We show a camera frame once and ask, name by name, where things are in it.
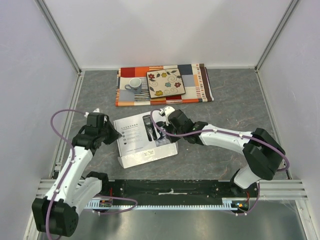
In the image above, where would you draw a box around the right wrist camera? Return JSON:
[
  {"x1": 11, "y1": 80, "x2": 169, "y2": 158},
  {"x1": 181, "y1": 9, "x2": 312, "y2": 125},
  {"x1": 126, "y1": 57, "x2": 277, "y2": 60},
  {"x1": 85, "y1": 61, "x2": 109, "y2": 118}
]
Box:
[{"x1": 159, "y1": 106, "x2": 175, "y2": 126}]

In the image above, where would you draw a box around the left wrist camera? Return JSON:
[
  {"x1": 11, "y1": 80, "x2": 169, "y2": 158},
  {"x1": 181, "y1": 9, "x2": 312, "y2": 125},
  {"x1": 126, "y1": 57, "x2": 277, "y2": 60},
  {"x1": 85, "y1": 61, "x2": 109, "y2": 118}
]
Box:
[{"x1": 84, "y1": 108, "x2": 100, "y2": 118}]

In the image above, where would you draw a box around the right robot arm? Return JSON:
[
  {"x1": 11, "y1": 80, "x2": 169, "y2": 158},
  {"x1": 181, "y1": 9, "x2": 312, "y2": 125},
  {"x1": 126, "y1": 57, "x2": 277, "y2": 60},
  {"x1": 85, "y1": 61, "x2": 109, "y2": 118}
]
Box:
[{"x1": 160, "y1": 106, "x2": 287, "y2": 197}]

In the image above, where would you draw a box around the striped grey mug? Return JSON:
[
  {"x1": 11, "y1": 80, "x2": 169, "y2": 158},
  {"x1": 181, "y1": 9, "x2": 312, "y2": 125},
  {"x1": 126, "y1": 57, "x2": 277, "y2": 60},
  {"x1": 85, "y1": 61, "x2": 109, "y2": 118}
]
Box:
[{"x1": 124, "y1": 77, "x2": 142, "y2": 95}]

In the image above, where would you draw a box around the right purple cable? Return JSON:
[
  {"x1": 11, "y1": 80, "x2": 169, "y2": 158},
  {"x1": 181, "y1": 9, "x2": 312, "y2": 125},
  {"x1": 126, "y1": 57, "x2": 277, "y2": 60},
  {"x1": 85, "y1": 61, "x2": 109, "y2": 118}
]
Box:
[{"x1": 150, "y1": 109, "x2": 291, "y2": 217}]

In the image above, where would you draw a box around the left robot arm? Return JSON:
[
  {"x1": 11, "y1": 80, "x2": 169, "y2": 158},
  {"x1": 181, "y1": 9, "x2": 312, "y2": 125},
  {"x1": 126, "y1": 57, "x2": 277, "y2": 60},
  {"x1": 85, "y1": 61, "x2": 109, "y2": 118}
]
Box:
[{"x1": 31, "y1": 109, "x2": 121, "y2": 240}]

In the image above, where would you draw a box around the patchwork orange cloth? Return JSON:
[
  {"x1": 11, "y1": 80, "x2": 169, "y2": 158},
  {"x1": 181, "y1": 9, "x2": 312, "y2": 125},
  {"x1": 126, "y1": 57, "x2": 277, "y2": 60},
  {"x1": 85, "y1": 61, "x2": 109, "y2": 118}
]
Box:
[{"x1": 115, "y1": 63, "x2": 214, "y2": 107}]

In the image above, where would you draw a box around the grey cable duct rail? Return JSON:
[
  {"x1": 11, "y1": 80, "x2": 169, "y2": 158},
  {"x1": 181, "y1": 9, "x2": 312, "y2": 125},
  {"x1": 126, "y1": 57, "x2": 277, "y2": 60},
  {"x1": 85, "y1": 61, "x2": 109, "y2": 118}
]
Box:
[{"x1": 84, "y1": 198, "x2": 250, "y2": 211}]

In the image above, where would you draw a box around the floral square plate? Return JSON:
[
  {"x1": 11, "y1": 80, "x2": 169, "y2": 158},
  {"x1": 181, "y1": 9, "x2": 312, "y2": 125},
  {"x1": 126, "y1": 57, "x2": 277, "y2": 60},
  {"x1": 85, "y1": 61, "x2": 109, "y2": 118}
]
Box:
[{"x1": 146, "y1": 68, "x2": 186, "y2": 99}]

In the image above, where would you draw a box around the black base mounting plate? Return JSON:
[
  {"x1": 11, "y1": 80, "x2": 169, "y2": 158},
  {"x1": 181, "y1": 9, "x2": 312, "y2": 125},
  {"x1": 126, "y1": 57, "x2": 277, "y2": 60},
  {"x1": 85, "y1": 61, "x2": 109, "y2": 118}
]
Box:
[{"x1": 100, "y1": 179, "x2": 258, "y2": 203}]

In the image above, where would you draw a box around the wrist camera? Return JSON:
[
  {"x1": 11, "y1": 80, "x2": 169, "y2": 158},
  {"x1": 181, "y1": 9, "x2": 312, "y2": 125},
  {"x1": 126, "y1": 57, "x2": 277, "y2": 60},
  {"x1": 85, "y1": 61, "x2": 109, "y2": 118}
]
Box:
[
  {"x1": 159, "y1": 106, "x2": 175, "y2": 126},
  {"x1": 84, "y1": 108, "x2": 100, "y2": 118}
]

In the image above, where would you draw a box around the white hair clipper kit box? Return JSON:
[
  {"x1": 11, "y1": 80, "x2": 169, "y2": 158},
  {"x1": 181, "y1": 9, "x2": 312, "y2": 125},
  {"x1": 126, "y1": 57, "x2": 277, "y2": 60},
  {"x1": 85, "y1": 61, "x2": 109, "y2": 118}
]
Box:
[{"x1": 113, "y1": 112, "x2": 178, "y2": 169}]

